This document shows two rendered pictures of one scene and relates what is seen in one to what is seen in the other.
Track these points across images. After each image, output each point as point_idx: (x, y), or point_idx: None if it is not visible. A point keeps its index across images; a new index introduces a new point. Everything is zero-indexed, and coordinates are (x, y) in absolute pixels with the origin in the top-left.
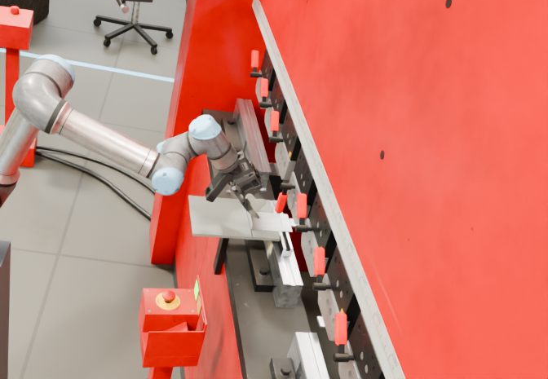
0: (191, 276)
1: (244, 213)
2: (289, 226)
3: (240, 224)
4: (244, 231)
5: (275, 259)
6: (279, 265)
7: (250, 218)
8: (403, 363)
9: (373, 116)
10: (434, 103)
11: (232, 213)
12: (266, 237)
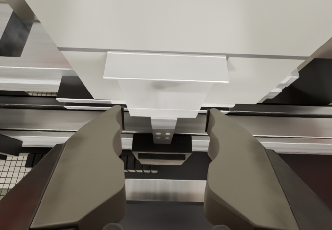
0: None
1: (218, 45)
2: (147, 115)
3: (130, 18)
4: (84, 27)
5: (59, 57)
6: (20, 68)
7: (149, 75)
8: None
9: None
10: None
11: None
12: (82, 79)
